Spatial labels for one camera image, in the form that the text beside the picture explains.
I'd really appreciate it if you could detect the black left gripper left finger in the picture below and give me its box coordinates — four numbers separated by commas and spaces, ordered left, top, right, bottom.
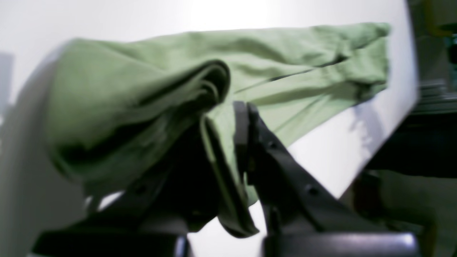
32, 124, 221, 257

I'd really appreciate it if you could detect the green T-shirt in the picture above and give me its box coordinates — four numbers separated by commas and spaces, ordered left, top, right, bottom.
44, 22, 391, 238

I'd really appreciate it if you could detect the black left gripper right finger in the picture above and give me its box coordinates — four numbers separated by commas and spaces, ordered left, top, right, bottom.
233, 101, 421, 257

